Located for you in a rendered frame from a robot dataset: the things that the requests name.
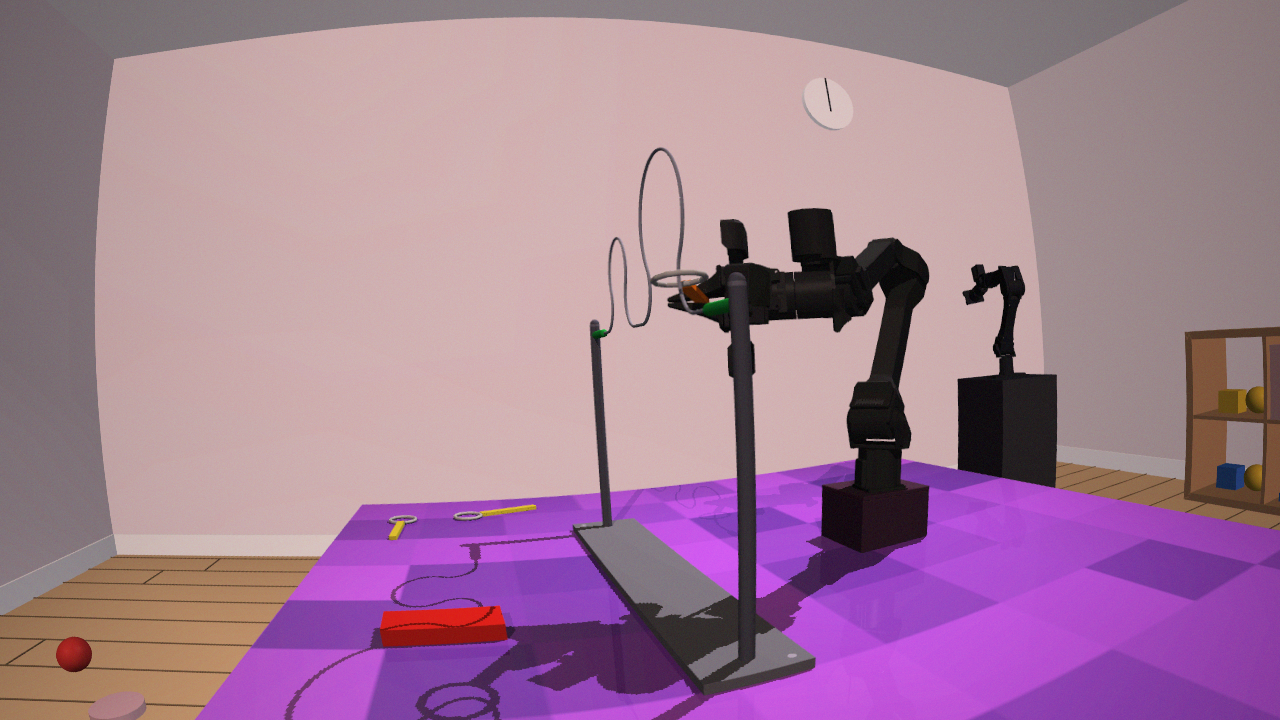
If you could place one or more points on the orange-brown long handle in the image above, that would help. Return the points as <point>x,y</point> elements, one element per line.
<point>689,286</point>

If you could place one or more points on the red rectangular block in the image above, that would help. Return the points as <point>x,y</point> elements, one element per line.
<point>443,626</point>

